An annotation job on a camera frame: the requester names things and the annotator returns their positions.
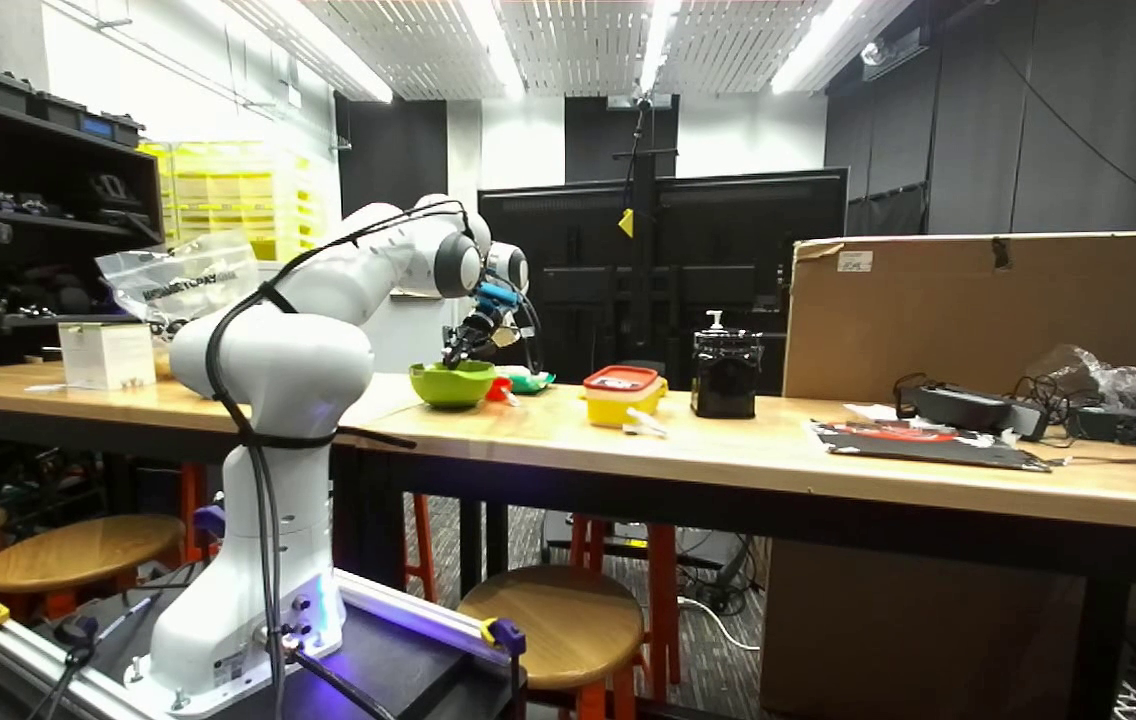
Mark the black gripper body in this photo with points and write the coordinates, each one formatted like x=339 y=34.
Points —
x=485 y=335

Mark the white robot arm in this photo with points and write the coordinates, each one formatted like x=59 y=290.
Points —
x=286 y=362

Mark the green bowl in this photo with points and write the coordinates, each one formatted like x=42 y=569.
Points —
x=451 y=385

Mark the green snack packet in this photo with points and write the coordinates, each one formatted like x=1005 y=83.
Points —
x=528 y=380

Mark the small red cup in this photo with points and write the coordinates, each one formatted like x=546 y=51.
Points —
x=499 y=391

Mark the yellow container with red lid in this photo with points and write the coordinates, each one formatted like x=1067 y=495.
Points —
x=616 y=395

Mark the large black monitor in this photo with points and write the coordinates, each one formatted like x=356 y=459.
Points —
x=632 y=279

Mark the round wooden stool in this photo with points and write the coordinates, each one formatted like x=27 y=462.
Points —
x=581 y=636

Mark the clear zip bag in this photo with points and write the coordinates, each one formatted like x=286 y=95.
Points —
x=182 y=282

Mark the clear plastic container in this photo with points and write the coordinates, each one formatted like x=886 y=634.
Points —
x=104 y=357

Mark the black device on table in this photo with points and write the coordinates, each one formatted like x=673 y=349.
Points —
x=966 y=410

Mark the wooden stool left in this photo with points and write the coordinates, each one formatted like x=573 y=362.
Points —
x=60 y=565

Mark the large cardboard box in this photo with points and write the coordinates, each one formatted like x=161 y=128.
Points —
x=966 y=311

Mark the black metal shelf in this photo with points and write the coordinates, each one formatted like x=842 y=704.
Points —
x=75 y=185

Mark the crumpled plastic bag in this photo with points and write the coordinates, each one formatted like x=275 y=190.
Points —
x=1079 y=376

